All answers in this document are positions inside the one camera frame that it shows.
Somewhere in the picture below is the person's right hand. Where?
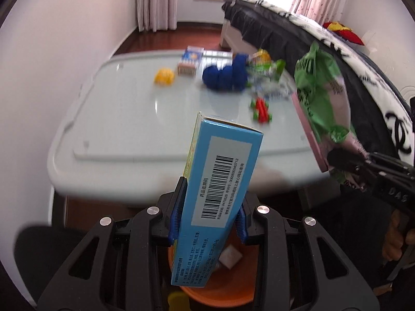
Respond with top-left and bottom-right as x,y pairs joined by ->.
382,210 -> 412,264

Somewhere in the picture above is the yellow green packet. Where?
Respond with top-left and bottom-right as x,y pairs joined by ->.
249,50 -> 272,65

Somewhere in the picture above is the orange plastic bin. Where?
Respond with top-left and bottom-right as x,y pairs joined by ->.
167,233 -> 260,308

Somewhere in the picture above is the white plastic table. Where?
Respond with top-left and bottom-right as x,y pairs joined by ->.
47,49 -> 341,227

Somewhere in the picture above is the yellow plastic toy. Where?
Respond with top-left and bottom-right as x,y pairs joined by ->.
154,68 -> 176,87

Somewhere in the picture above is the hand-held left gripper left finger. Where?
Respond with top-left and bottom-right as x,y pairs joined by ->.
37,176 -> 189,311

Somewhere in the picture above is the person's black clothing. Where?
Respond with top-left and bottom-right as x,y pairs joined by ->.
15,188 -> 415,311

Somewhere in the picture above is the clear crumpled wrapper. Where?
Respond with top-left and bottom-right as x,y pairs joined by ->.
249,76 -> 294,102

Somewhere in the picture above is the white bed frame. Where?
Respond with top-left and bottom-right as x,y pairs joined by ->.
220,19 -> 248,51

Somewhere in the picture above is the red and yellow pillow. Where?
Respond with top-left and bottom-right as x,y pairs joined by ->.
322,21 -> 365,46

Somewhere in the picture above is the green snack packet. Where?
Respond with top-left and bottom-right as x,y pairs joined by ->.
246,59 -> 286,85

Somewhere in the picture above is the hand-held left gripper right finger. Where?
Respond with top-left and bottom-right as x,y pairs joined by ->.
235,193 -> 380,311

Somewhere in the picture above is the green and pink snack bag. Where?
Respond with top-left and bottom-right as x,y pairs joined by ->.
290,40 -> 370,182

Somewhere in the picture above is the red and green toy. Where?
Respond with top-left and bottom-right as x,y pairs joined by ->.
249,97 -> 274,124

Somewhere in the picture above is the small tan cardboard box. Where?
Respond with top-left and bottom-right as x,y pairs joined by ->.
177,63 -> 197,77

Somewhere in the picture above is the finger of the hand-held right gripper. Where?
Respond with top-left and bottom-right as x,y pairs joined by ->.
327,148 -> 372,174

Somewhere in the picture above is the blue and white carton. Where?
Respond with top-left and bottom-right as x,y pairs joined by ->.
181,47 -> 205,65

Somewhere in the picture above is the blue cardboard box with barcode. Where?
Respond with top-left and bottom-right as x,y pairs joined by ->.
171,112 -> 264,288

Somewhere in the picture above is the blue knitted yarn item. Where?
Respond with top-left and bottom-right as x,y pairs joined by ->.
202,53 -> 249,93

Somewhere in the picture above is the black white printed blanket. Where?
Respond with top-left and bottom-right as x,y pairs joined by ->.
222,0 -> 415,172

